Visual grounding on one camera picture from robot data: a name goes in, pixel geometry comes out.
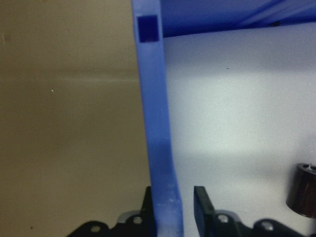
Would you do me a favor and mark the blue plastic bin with capacitors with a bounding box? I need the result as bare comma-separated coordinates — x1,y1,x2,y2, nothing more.
130,0,316,237

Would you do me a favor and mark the black cylindrical capacitor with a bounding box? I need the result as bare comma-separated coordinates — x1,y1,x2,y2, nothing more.
285,162,316,218

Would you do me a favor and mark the white bin liner sheet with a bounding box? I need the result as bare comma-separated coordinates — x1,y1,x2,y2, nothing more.
161,21,316,237

